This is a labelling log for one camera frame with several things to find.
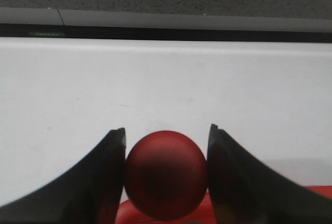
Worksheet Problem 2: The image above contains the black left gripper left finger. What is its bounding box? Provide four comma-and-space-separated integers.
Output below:
1, 128, 126, 223

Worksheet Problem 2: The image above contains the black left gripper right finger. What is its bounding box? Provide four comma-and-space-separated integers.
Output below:
207, 124, 331, 223

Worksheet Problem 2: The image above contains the red mushroom push button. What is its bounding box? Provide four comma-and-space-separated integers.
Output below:
124, 131, 208, 221

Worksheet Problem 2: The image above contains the red plastic tray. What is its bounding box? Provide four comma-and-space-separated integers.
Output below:
115, 185, 332, 224

